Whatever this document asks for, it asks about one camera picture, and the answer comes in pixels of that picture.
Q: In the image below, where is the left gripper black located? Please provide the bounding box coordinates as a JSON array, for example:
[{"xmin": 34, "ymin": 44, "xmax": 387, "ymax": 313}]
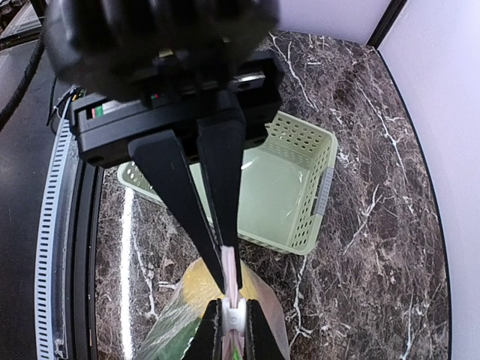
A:
[{"xmin": 69, "ymin": 50, "xmax": 284, "ymax": 292}]

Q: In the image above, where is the white slotted cable duct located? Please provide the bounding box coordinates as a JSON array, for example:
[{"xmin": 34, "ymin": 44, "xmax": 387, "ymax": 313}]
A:
[{"xmin": 33, "ymin": 118, "xmax": 78, "ymax": 359}]

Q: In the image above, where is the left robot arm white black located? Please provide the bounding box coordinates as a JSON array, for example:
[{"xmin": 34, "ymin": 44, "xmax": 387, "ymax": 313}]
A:
[{"xmin": 43, "ymin": 1, "xmax": 284, "ymax": 292}]

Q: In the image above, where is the beige plastic basket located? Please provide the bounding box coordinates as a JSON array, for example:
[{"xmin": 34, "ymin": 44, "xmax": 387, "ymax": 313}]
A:
[{"xmin": 117, "ymin": 110, "xmax": 338, "ymax": 257}]

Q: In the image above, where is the clear zip top bag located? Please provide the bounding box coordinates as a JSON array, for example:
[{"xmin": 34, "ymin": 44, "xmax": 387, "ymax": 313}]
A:
[{"xmin": 136, "ymin": 246, "xmax": 290, "ymax": 359}]

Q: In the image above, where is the yellow lemon top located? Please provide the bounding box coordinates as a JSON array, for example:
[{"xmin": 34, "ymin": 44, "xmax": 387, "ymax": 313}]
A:
[{"xmin": 181, "ymin": 258, "xmax": 259, "ymax": 317}]

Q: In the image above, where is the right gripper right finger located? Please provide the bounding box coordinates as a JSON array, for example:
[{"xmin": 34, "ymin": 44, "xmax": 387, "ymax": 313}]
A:
[{"xmin": 244, "ymin": 300, "xmax": 285, "ymax": 360}]

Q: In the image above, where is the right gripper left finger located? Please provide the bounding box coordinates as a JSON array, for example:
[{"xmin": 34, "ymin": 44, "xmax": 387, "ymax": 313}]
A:
[{"xmin": 182, "ymin": 299, "xmax": 224, "ymax": 360}]

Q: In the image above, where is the right black frame post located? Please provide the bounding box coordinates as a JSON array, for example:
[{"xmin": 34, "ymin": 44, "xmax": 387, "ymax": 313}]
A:
[{"xmin": 367, "ymin": 0, "xmax": 407, "ymax": 49}]

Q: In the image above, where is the black curved front rail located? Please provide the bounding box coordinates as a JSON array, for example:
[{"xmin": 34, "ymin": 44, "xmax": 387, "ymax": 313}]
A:
[{"xmin": 65, "ymin": 160, "xmax": 104, "ymax": 359}]

